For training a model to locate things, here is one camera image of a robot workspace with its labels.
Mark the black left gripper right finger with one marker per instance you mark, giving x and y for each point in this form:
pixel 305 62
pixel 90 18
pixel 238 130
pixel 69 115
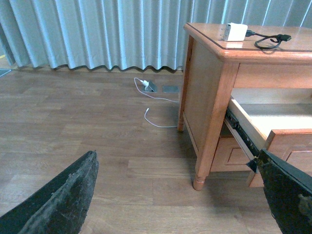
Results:
pixel 288 191

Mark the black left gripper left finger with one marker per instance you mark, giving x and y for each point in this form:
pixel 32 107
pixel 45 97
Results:
pixel 60 206

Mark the wooden drawer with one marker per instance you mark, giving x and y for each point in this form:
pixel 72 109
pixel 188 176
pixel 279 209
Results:
pixel 283 129
pixel 229 156

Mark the white charger adapter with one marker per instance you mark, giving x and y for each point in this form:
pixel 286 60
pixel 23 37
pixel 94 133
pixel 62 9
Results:
pixel 234 32

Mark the white floor charger plug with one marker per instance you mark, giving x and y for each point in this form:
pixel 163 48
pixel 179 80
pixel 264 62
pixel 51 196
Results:
pixel 144 83

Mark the light wooden nightstand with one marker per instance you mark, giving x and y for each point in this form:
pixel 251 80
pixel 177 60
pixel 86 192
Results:
pixel 217 70

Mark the open metal floor socket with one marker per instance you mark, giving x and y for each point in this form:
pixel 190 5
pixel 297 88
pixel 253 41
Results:
pixel 151 88

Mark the closed metal floor socket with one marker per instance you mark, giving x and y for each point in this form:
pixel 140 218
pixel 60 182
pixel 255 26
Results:
pixel 170 89

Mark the light blue curtain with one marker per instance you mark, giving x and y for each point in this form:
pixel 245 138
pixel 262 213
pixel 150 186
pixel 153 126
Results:
pixel 125 33

